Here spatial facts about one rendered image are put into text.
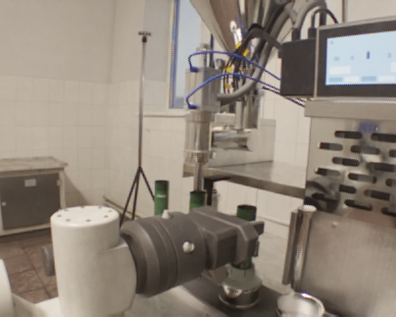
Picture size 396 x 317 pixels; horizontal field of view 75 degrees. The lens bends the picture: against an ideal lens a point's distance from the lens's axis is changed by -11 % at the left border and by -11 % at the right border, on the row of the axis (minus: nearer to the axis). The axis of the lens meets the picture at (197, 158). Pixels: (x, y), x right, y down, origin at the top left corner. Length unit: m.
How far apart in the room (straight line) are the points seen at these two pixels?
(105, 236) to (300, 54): 0.39
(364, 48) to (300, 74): 0.11
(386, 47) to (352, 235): 0.25
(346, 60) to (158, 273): 0.35
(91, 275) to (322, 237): 0.32
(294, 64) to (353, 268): 0.32
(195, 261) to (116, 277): 0.09
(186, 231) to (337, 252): 0.23
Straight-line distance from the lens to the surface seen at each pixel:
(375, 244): 0.43
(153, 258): 0.30
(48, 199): 3.39
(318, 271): 0.48
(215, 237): 0.35
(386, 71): 0.41
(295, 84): 0.48
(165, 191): 0.59
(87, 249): 0.27
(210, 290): 0.53
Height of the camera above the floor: 1.32
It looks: 7 degrees down
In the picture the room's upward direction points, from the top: 3 degrees clockwise
